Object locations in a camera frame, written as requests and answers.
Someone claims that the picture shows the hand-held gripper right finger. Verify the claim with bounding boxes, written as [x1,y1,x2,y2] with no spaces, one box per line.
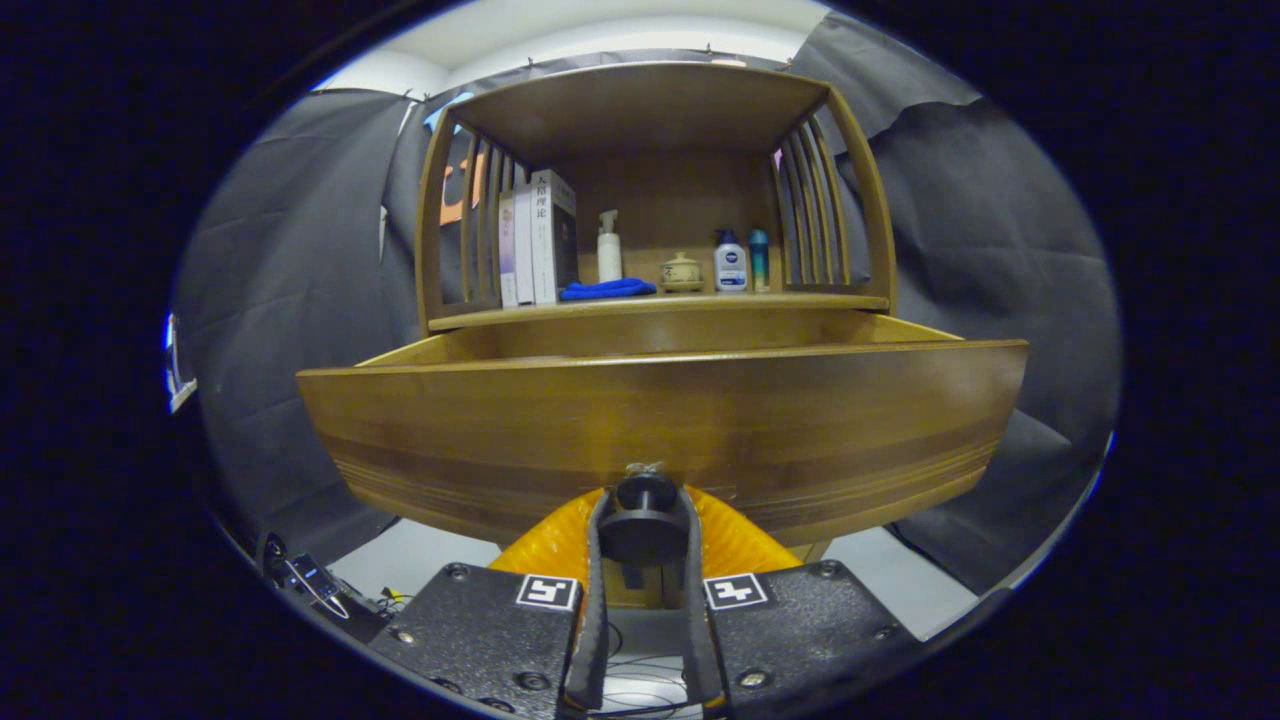
[680,485,921,719]

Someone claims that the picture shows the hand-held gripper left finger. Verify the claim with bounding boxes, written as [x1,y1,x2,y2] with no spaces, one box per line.
[368,487,611,720]

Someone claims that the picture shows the wooden drawer with black knob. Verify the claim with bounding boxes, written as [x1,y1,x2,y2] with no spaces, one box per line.
[297,310,1029,611]

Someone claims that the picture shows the wooden countertop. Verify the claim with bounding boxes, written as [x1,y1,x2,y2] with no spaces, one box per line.
[428,290,891,331]

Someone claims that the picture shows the wooden cabinet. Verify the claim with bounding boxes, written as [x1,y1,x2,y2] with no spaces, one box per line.
[415,62,898,336]

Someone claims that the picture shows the black electronic device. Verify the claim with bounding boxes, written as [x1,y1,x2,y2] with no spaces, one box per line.
[262,535,411,641]

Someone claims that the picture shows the folded blue cloth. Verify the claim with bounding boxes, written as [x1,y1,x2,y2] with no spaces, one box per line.
[560,278,658,302]

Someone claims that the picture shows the beige ceramic lidded cup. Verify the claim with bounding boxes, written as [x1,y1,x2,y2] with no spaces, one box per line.
[660,252,705,293]

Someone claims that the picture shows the white lotion bottle blue cap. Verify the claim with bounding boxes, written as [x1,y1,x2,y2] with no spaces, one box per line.
[713,229,749,293]

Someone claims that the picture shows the white pump bottle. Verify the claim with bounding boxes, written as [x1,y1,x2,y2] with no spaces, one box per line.
[597,210,624,284]

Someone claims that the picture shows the thin purple white book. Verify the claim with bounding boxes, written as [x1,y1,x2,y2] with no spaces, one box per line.
[498,190,519,308]

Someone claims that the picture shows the thick dark book white spine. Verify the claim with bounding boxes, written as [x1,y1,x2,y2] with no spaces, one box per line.
[530,170,579,305]

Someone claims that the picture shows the black backdrop cloth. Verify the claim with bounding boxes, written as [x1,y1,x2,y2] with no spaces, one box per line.
[170,10,1121,596]

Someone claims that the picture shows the black floor cables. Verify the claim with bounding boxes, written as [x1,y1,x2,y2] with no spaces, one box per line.
[608,615,689,716]

